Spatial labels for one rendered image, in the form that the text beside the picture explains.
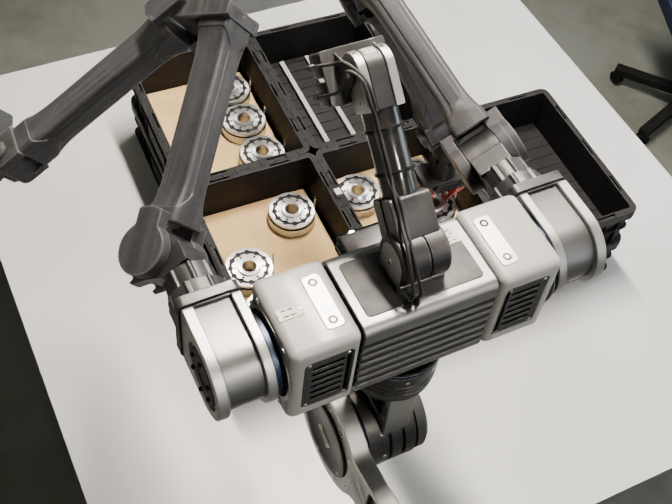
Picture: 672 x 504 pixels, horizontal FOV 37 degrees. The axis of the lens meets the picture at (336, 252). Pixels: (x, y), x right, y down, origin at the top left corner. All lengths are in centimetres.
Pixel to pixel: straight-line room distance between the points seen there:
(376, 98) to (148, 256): 37
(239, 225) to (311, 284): 95
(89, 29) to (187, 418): 214
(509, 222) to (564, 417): 90
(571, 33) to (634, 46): 25
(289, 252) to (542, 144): 70
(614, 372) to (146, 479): 102
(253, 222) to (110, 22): 188
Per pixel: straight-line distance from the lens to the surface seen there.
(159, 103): 247
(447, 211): 222
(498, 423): 218
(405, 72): 188
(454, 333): 138
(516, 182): 149
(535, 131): 253
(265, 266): 212
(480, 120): 158
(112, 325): 224
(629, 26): 428
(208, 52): 148
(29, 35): 396
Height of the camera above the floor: 257
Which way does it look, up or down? 53 degrees down
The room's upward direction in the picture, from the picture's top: 8 degrees clockwise
